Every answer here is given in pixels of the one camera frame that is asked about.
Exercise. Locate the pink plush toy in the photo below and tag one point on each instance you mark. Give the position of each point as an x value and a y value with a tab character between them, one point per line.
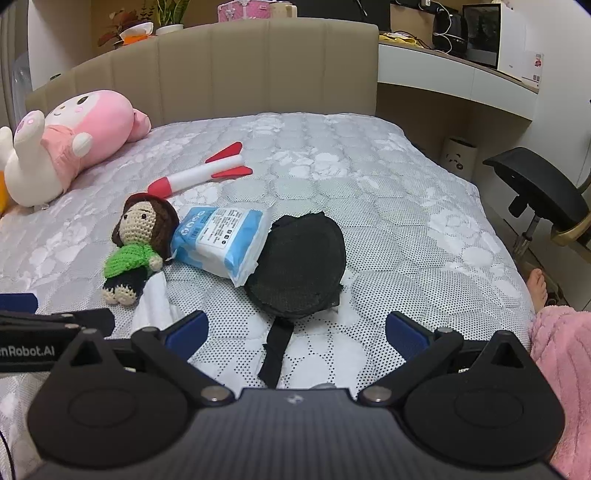
92	120

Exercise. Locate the yellow cloth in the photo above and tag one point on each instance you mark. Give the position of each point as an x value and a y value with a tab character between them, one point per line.
397	39

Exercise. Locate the orange white box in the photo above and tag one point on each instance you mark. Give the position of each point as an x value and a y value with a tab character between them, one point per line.
134	33

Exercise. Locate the person's pink fleece clothing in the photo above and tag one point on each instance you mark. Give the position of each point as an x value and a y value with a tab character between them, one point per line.
565	369

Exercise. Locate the beige padded headboard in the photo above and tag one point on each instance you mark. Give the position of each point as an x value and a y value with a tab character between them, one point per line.
231	69

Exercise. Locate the blue wet wipe pack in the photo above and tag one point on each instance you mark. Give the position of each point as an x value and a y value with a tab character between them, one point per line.
217	240

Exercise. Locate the red white toy rocket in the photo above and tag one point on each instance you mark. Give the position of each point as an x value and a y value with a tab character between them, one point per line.
198	173

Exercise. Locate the person's bare foot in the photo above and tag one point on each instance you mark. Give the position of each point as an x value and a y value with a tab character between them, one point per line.
538	288

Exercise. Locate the green plant white pot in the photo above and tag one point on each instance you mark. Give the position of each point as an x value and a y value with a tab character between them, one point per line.
168	28

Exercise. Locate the crochet doll green sweater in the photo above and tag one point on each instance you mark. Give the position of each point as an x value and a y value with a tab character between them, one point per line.
131	258

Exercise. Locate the red leaf plant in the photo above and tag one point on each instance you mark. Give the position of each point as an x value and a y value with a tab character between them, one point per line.
120	21

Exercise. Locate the panda print bin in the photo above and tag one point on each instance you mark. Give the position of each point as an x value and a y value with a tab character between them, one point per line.
459	159

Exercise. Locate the yellow plush toy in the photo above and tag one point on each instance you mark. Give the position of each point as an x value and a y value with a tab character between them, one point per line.
2	191

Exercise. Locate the white desk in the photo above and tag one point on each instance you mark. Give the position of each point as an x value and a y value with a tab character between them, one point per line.
461	76

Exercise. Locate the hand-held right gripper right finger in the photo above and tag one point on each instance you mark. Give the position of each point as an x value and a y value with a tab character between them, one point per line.
406	332

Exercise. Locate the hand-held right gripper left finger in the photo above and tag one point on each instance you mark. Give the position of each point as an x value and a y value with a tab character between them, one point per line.
189	330

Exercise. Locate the white tissue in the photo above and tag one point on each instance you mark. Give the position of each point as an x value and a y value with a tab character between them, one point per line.
157	300

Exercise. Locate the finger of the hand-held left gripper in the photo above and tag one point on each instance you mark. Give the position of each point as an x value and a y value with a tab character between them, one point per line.
18	304
99	321

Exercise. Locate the white appliance black door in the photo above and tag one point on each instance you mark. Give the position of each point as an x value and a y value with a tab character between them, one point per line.
482	34

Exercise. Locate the black office chair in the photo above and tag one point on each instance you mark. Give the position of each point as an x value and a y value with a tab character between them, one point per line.
535	184

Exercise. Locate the pink case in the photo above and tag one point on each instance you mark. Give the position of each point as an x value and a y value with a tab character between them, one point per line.
242	10

